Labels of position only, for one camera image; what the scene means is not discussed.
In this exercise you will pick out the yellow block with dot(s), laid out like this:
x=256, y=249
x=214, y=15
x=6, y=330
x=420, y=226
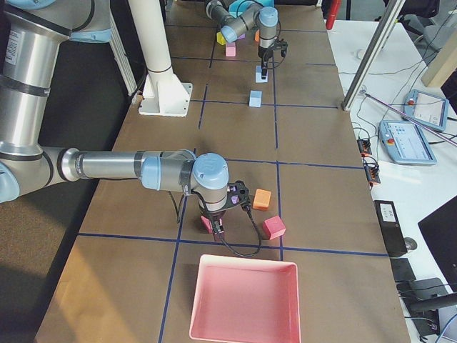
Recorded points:
x=220, y=38

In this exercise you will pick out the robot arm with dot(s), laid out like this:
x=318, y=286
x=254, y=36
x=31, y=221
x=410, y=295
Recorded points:
x=265, y=18
x=37, y=30

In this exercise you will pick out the black monitor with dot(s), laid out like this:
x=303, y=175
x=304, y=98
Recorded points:
x=439, y=232

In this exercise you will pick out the black power box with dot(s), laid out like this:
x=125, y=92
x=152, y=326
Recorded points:
x=390, y=228

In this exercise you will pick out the pink block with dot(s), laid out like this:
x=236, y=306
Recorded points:
x=230, y=49

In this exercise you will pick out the pink tray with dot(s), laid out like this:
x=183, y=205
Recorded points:
x=245, y=300

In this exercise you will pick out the white pedestal column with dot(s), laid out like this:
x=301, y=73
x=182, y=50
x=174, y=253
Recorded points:
x=164, y=94

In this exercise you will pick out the red block far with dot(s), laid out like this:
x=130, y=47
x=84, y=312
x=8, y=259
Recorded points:
x=273, y=227

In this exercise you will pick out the orange block right side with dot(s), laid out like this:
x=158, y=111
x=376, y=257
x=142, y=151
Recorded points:
x=261, y=200

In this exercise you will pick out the light blue block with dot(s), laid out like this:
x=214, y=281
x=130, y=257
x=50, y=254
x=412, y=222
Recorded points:
x=258, y=79
x=255, y=98

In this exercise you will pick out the teach pendant far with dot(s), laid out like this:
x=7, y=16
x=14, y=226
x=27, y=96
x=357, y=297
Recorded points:
x=429, y=109

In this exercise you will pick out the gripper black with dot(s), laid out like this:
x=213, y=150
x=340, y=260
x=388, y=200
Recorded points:
x=263, y=55
x=215, y=215

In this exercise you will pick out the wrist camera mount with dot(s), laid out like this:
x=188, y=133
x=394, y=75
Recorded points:
x=282, y=46
x=238, y=195

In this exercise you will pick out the teach pendant near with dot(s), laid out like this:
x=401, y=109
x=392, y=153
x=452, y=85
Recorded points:
x=405, y=143

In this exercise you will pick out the black connector strip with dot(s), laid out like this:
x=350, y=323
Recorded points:
x=370, y=164

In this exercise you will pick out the red cylinder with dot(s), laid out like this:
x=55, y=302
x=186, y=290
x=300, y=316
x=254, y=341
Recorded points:
x=332, y=13

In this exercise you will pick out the aluminium frame post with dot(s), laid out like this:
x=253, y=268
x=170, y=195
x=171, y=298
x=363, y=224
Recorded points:
x=378, y=40

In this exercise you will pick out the red block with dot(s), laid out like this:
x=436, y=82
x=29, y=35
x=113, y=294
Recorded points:
x=207, y=225
x=273, y=227

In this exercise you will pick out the red block near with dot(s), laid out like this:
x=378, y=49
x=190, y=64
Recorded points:
x=207, y=225

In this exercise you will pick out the teal bin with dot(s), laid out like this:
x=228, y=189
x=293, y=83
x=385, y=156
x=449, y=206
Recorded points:
x=235, y=7

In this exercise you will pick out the teach pendant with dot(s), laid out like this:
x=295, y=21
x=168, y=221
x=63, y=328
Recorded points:
x=429, y=109
x=405, y=143

